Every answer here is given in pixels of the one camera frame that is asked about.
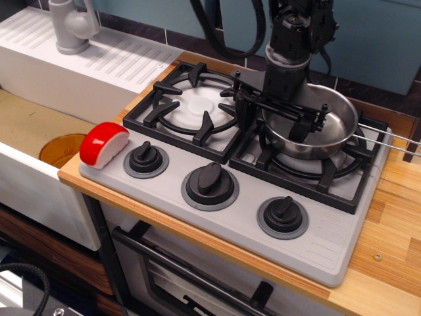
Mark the black burner grate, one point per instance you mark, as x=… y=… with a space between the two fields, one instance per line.
x=345 y=180
x=185 y=147

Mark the stainless steel pan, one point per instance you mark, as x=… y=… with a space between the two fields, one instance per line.
x=335 y=126

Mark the grey toy stove top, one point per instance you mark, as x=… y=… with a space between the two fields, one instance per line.
x=322 y=253

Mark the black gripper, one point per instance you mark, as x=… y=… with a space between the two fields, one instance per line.
x=278 y=88

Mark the red white sushi toy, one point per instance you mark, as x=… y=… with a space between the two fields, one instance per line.
x=102 y=143

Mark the orange plastic bowl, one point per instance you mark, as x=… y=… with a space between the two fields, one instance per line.
x=60 y=150

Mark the black right burner grate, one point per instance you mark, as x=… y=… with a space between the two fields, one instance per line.
x=345 y=180

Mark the black stove knob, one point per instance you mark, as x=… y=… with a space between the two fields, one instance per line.
x=283 y=218
x=210 y=188
x=146 y=161

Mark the black left burner grate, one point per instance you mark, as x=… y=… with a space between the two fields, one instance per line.
x=185 y=147

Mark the grey toy faucet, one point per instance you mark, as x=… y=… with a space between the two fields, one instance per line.
x=73 y=29

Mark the black left stove knob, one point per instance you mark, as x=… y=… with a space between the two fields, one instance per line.
x=146 y=161

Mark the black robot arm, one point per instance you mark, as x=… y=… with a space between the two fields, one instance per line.
x=300 y=29

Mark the white toy sink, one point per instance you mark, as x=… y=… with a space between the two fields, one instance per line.
x=45 y=94

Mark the black middle stove knob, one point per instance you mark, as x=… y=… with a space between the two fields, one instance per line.
x=210 y=188

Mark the oven door with handle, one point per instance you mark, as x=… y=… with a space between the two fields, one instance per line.
x=254 y=306

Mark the black right stove knob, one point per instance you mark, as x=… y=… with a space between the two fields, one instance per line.
x=283 y=218

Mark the white left burner disc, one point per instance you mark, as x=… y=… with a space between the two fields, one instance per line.
x=194 y=102

